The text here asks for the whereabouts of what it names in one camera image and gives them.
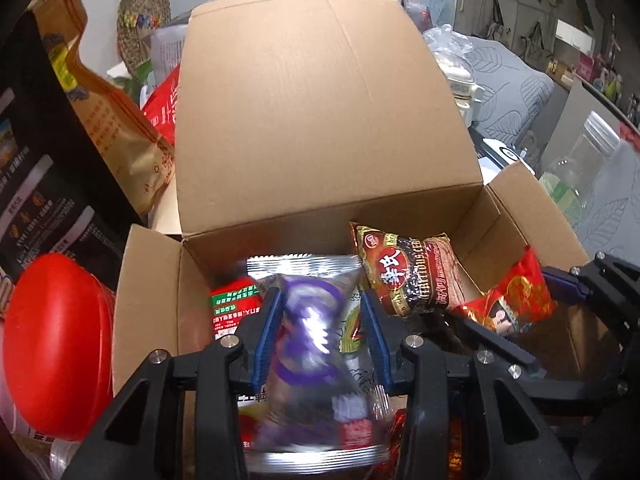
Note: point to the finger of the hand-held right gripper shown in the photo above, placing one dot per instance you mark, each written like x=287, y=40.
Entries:
x=565, y=285
x=505, y=350

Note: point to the shelf of small trinkets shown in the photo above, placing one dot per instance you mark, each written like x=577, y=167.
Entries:
x=595, y=75

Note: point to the white cabinet with butterfly decorations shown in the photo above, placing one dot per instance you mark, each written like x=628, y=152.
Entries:
x=530, y=0

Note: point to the large black snack bag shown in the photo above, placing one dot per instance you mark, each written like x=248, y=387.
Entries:
x=50, y=200

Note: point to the red-lidded plastic jar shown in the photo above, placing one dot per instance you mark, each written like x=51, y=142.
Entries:
x=55, y=345

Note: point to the silver purple snack packet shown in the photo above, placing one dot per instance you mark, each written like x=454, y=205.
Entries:
x=310, y=320

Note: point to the grey cardboard sheet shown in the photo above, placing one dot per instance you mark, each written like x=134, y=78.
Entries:
x=575, y=115

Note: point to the crumpled clear plastic bag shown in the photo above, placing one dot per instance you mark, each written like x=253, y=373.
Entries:
x=445, y=40

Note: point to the green red label packet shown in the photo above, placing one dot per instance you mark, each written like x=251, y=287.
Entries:
x=230, y=305

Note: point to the grey quilted chair cover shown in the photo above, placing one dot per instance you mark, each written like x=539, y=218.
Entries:
x=612, y=210

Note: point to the clear plastic container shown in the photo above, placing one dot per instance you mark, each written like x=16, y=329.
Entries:
x=62, y=460

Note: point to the red snack bag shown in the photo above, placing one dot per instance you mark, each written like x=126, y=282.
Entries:
x=162, y=110

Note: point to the cardboard box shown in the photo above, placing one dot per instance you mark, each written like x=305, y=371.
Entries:
x=310, y=110

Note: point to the yellow green snack packet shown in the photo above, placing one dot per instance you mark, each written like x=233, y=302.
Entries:
x=352, y=330

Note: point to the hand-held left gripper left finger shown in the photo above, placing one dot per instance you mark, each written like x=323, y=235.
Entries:
x=267, y=340

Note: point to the clear jar with white lid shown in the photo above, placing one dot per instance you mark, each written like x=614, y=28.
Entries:
x=580, y=165

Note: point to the round woven mat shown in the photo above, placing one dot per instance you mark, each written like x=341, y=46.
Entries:
x=142, y=5

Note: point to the white black device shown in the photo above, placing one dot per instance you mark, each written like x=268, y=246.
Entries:
x=505, y=152

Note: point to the brown paper snack bag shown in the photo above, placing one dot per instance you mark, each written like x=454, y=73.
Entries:
x=115, y=125

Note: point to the grey quilted sofa cover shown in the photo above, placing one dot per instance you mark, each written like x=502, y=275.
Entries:
x=510, y=85

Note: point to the dark red nut snack packet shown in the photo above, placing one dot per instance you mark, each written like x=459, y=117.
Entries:
x=405, y=270

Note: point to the white printed sheet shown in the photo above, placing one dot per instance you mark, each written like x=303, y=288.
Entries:
x=167, y=50

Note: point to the red printed snack packet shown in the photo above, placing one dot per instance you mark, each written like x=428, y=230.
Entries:
x=515, y=300

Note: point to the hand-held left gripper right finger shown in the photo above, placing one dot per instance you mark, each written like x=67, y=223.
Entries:
x=377, y=345

